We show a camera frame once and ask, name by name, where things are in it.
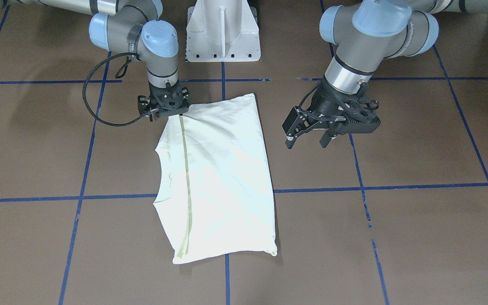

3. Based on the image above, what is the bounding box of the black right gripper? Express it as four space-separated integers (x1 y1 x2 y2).
137 83 191 122

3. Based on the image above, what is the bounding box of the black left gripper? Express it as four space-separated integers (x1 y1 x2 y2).
282 78 368 149

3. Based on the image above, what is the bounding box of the cream long-sleeve cat shirt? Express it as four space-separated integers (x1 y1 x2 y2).
153 93 277 264

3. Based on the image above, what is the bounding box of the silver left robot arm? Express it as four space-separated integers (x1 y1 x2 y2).
283 0 488 149

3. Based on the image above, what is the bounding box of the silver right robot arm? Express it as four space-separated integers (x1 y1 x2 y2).
38 0 190 119

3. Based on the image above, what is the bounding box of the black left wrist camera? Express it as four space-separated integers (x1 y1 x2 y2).
334 95 381 134

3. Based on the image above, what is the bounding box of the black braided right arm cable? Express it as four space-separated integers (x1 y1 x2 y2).
82 52 151 128

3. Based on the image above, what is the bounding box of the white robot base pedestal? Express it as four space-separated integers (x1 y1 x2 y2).
185 0 261 62

